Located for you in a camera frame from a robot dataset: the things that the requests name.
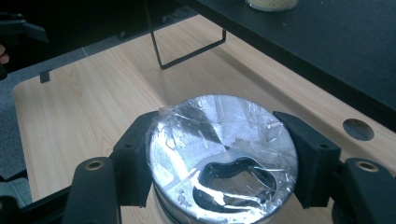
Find metal-lidded jar brown contents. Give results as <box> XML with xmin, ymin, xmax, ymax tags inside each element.
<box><xmin>145</xmin><ymin>93</ymin><xmax>299</xmax><ymax>224</ymax></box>

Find black shelf with wire legs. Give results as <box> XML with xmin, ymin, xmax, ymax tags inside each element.
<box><xmin>143</xmin><ymin>0</ymin><xmax>396</xmax><ymax>133</ymax></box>

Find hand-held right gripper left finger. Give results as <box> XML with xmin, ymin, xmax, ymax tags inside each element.
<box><xmin>110</xmin><ymin>110</ymin><xmax>160</xmax><ymax>208</ymax></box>

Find metal-lidded jar yellow contents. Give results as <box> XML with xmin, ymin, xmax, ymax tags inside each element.
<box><xmin>245</xmin><ymin>0</ymin><xmax>301</xmax><ymax>13</ymax></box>

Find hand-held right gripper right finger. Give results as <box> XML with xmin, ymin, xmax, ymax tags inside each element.
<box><xmin>273</xmin><ymin>110</ymin><xmax>342</xmax><ymax>210</ymax></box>

